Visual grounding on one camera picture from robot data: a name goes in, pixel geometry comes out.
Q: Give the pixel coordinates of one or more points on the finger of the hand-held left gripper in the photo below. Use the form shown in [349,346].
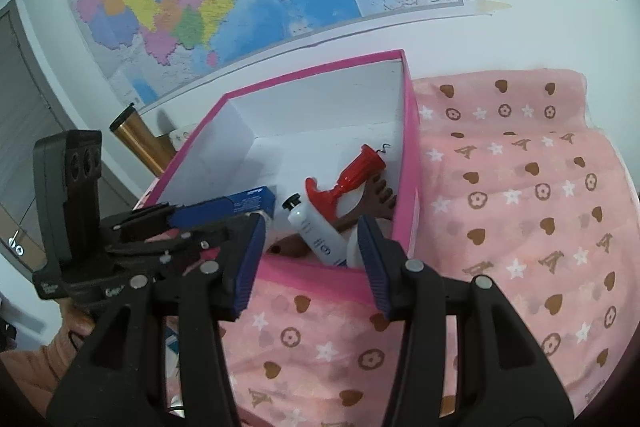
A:
[140,218]
[175,249]

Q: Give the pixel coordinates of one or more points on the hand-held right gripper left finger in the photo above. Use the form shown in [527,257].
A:
[247,267]

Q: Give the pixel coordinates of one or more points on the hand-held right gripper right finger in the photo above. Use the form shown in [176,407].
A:
[375,267]

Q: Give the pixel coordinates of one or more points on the blue white medicine box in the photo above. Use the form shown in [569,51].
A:
[235,204]

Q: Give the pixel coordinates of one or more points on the white tube with black cap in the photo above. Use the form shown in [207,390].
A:
[317,232]

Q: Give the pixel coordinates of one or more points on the brown wooden back scratcher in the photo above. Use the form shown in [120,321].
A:
[375,199]

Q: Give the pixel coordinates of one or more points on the pink cardboard box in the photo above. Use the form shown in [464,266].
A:
[320,107]

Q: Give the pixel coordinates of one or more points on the person's left forearm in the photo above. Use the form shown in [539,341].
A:
[40,357]

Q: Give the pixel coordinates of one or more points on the gold thermos bottle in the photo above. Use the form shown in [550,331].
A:
[142,139]

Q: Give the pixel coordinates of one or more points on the white power strip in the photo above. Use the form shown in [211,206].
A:
[181,136]

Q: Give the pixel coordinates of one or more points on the blue white paper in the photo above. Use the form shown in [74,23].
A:
[172,352]

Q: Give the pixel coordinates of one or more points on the pink printed blanket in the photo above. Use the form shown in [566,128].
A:
[500,232]

